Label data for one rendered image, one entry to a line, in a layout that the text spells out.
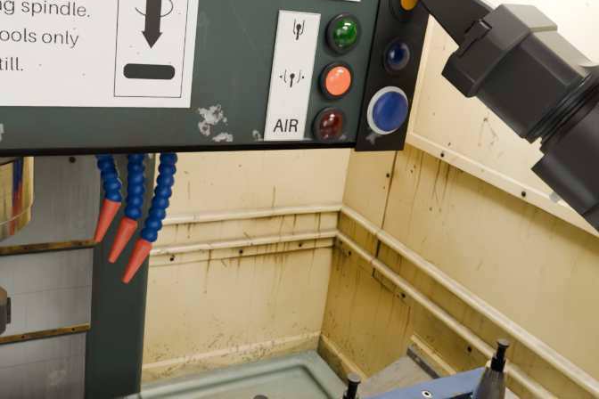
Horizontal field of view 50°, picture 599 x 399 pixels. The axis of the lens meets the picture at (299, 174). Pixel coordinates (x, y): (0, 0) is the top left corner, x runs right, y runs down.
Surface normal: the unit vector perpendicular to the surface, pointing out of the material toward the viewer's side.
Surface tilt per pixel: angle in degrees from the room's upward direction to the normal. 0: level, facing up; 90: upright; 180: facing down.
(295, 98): 90
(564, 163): 111
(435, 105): 90
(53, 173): 90
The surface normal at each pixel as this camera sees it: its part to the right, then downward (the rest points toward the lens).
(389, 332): -0.87, 0.04
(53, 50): 0.47, 0.34
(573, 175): -0.70, 0.50
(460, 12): -0.51, 0.21
